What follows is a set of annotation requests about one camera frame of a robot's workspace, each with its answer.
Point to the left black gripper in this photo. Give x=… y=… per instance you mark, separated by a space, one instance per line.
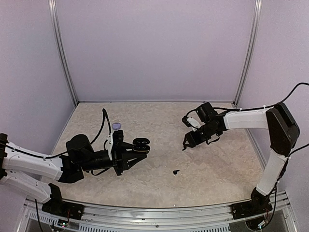
x=120 y=156

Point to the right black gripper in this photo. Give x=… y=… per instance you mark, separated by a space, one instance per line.
x=193 y=140

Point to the black earbud charging case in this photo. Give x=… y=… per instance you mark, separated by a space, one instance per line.
x=141 y=145

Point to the lilac earbud charging case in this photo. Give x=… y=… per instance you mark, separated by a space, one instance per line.
x=116 y=126

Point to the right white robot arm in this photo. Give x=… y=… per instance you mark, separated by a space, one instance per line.
x=208 y=123

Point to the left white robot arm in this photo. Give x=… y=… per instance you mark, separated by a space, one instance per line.
x=17 y=163

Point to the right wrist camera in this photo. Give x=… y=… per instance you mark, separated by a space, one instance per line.
x=191 y=122

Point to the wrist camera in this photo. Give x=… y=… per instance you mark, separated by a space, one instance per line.
x=115 y=138
x=191 y=122

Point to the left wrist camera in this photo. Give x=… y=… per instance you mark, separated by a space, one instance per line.
x=115 y=138

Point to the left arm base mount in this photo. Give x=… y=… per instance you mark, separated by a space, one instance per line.
x=57 y=206

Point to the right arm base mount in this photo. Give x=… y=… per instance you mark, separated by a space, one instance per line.
x=257 y=204

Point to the front aluminium rail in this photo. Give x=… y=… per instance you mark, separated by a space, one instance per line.
x=106 y=218

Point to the right aluminium frame post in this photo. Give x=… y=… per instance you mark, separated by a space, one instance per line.
x=249 y=52

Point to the aluminium frame post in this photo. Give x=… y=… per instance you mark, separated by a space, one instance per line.
x=61 y=51
x=249 y=52

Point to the left aluminium frame post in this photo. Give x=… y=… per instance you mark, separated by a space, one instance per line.
x=61 y=51

